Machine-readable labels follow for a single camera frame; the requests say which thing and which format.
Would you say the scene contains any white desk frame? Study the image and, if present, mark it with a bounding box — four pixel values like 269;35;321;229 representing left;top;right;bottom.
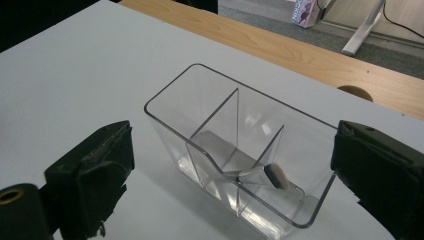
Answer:
341;0;388;57

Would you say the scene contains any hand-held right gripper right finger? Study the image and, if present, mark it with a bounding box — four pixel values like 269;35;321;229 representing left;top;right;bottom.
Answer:
330;119;424;240

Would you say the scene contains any wooden table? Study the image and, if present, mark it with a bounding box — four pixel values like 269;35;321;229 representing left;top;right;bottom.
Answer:
118;0;424;122

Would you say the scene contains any black pen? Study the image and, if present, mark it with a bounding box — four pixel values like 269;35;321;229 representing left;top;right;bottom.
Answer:
263;162;292;192

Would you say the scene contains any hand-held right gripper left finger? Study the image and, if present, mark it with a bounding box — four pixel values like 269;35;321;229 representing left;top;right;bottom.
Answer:
44;120;136;239

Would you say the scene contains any clear plastic desk organizer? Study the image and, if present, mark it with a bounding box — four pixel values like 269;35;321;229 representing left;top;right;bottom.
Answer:
143;63;338;240

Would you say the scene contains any colourful printed box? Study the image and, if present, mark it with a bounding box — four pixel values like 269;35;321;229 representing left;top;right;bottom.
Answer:
290;0;323;29

